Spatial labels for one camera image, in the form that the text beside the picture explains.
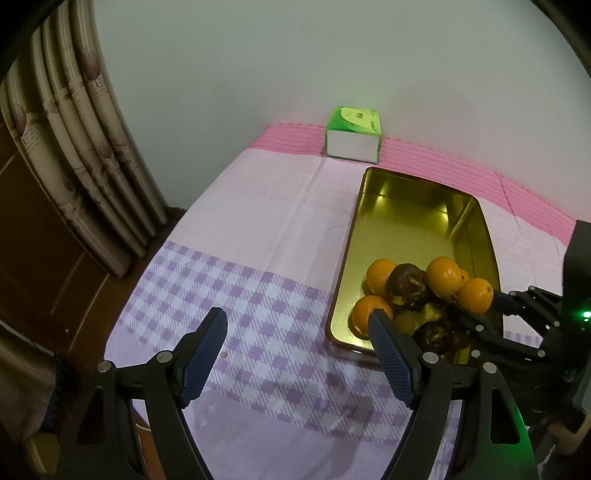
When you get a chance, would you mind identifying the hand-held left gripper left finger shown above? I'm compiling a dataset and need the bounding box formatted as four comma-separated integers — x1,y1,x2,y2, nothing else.
58,307,229,480

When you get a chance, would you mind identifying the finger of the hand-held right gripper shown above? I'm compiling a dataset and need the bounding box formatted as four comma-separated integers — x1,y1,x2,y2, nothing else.
445,302,550,367
492,285,565,330

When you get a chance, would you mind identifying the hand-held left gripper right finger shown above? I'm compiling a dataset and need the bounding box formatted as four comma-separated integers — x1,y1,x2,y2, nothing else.
367,309,540,480

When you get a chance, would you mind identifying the maroon tin box gold inside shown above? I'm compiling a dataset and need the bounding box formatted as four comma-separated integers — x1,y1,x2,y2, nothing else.
325,167,502,365

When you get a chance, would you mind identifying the pink purple checked tablecloth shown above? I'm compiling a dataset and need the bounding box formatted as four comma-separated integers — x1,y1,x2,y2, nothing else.
104,124,578,480

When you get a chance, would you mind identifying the brown wooden furniture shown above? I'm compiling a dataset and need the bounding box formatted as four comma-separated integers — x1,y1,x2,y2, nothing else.
0,138,188,370

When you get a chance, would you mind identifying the green white tissue box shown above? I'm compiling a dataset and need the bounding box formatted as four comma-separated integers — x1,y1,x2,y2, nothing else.
324,106,383,164

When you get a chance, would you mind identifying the beige patterned curtain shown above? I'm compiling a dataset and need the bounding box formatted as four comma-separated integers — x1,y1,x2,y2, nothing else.
0,0,168,278

